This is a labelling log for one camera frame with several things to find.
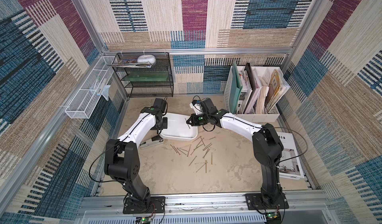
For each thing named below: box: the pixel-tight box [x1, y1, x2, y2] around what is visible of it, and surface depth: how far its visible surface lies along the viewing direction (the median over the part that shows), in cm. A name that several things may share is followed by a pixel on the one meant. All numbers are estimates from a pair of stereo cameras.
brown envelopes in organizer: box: [265, 68, 291, 113], surface depth 96 cm
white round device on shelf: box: [137, 54, 157, 67], surface depth 91 cm
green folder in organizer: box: [229, 60, 243, 114], surface depth 91 cm
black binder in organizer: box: [244, 62, 257, 91], surface depth 93 cm
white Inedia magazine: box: [276, 131, 305, 180], surface depth 83 cm
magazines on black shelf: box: [107, 58, 152, 69], surface depth 82 cm
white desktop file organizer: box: [223, 62, 291, 122], surface depth 98 cm
